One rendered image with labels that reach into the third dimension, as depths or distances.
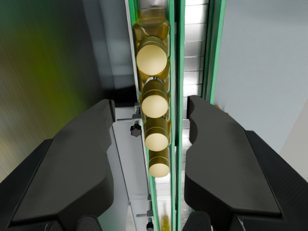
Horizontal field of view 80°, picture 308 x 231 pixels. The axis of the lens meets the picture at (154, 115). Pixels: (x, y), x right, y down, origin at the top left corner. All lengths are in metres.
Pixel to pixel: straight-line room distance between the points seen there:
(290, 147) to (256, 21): 1.73
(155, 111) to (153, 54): 0.07
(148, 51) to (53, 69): 0.12
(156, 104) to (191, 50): 0.30
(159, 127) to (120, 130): 0.36
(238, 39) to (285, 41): 0.15
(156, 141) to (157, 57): 0.12
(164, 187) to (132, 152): 0.23
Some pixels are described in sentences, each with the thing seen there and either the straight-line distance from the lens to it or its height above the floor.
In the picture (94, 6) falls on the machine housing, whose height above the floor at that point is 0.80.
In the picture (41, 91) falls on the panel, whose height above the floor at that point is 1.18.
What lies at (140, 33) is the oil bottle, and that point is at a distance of 0.28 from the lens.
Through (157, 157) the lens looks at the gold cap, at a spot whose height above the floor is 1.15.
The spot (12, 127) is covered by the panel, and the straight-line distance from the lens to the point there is 0.20.
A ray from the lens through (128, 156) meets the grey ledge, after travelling 0.68.
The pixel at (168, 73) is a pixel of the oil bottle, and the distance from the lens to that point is 0.30.
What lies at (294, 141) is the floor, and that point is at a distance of 2.23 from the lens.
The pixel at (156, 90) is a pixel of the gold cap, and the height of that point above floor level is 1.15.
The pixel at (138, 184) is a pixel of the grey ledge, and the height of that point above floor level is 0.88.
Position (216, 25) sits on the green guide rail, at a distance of 0.43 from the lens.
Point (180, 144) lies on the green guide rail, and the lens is 0.53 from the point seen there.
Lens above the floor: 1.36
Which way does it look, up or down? 58 degrees down
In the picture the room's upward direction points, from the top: 180 degrees counter-clockwise
